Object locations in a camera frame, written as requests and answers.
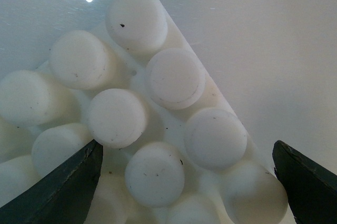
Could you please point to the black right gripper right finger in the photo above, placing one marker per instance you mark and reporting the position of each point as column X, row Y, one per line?
column 310, row 187

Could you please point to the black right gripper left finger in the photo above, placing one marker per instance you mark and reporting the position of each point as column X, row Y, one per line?
column 64, row 195

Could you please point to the white studded base plate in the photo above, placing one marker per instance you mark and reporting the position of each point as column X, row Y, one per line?
column 174, row 151

